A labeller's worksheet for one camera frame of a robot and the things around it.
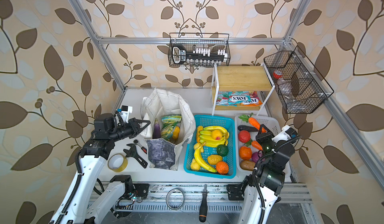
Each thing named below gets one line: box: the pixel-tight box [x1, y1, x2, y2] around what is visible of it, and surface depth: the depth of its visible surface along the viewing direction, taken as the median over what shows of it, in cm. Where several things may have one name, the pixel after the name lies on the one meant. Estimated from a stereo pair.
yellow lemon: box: [193, 142, 202, 150], surface depth 87 cm
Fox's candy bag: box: [216, 91, 263, 107], surface depth 90 cm
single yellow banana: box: [194, 142, 217, 173], surface depth 80 cm
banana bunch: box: [199, 126, 230, 148], surface depth 89 cm
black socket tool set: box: [172, 44, 228, 65], surface depth 86 cm
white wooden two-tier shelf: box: [211, 62, 276, 116], surface depth 82 cm
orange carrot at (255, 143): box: [245, 139, 263, 151], surface depth 90 cm
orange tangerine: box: [216, 161, 230, 175], surface depth 78 cm
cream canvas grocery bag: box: [140, 88, 196, 171], surface depth 79 cm
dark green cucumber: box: [237, 125, 259, 132], surface depth 95 cm
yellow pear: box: [172, 126, 181, 140], surface depth 93 cm
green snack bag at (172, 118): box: [161, 114, 182, 124], surface depth 91 cm
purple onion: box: [251, 152, 265, 163], surface depth 82 cm
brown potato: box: [240, 160, 256, 171], surface depth 79 cm
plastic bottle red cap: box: [273, 70, 293, 96], surface depth 80 cm
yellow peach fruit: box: [211, 129, 223, 141], surface depth 88 cm
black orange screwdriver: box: [199, 184, 208, 223], surface depth 70 cm
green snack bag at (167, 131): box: [160, 123, 175, 141], surface depth 86 cm
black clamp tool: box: [123, 143, 148, 169], surface depth 88 cm
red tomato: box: [238, 130, 251, 144], surface depth 89 cm
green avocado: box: [216, 144, 229, 157], surface depth 84 cm
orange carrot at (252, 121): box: [238, 112, 267, 133], surface depth 76 cm
